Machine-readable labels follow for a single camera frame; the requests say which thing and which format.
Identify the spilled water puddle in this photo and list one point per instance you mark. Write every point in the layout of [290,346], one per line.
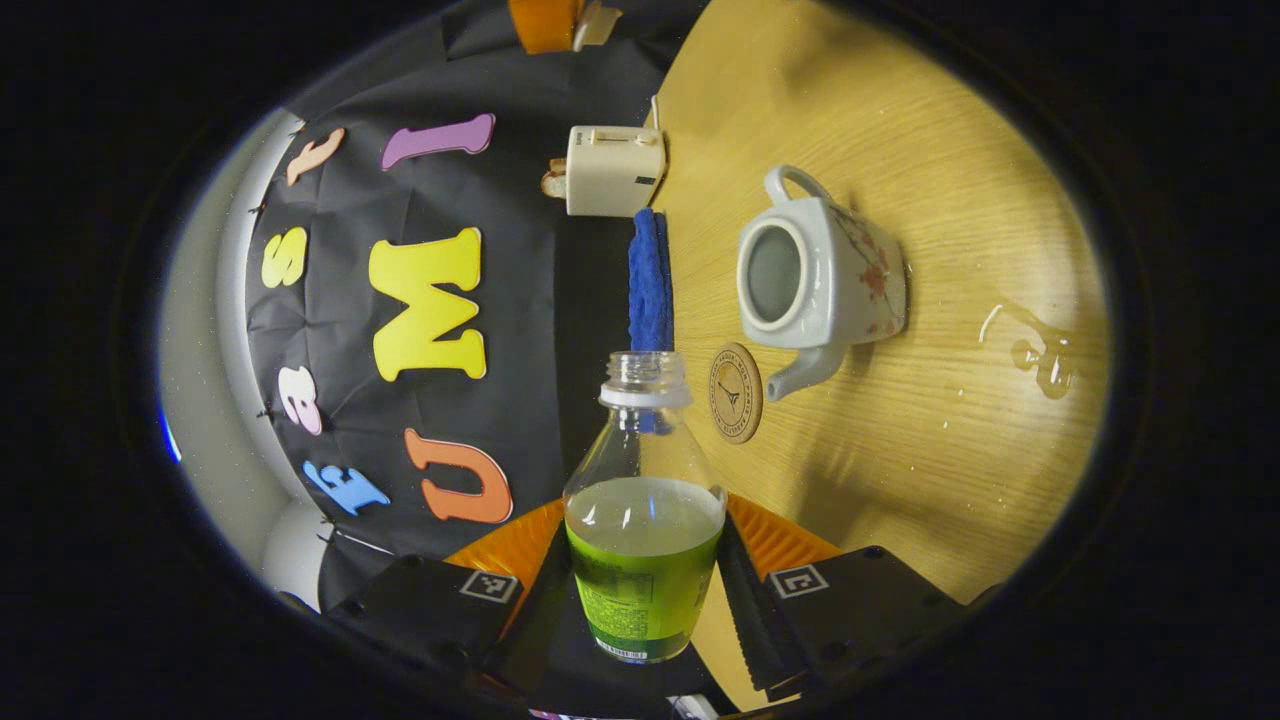
[1050,370]

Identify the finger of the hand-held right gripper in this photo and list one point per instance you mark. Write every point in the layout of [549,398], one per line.
[542,25]

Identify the blue towel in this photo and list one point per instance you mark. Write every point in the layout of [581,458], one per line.
[650,290]

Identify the round wooden coaster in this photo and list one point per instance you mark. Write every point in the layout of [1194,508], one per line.
[735,395]

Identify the white floral teacup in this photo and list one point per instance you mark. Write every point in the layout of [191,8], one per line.
[840,290]

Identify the toasted bread slice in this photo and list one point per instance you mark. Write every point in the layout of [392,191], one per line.
[555,182]

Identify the white toaster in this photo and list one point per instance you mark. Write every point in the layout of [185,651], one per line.
[615,170]

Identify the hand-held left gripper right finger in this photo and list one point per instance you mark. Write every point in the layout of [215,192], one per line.
[745,610]

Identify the clear green-label water bottle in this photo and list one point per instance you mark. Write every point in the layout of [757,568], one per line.
[640,580]

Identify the black backdrop cloth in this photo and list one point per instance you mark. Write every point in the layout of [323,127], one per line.
[520,330]

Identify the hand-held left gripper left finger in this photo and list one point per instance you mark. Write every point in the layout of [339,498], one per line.
[535,630]

